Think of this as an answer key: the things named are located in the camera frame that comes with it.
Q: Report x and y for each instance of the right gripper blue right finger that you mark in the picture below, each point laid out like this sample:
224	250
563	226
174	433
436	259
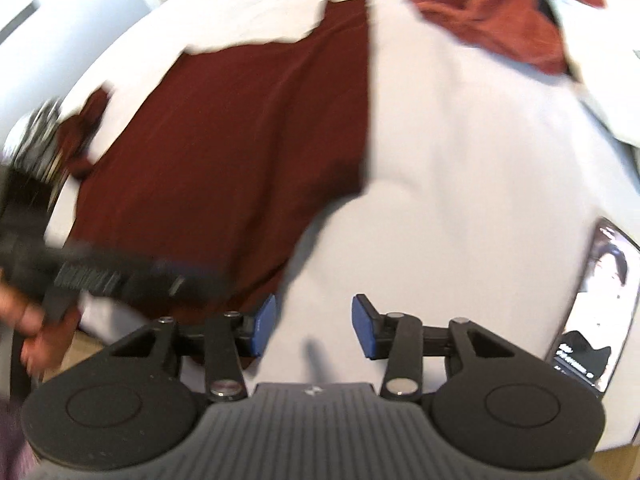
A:
367	324

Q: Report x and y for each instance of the grey striped folded garment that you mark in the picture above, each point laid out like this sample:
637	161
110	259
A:
31	147

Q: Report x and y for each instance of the grey bed sheet mattress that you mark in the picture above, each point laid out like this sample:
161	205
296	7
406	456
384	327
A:
485	180

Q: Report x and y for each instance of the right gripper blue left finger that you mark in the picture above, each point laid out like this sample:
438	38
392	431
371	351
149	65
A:
264	320

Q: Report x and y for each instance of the smartphone on bed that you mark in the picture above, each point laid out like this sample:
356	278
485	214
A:
593	335

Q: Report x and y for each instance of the dark red sweater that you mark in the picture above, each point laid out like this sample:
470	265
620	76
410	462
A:
229	158

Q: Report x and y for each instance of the person's left hand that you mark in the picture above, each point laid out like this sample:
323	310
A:
46	344

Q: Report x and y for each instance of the white crumpled garment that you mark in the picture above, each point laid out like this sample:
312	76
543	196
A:
602	47

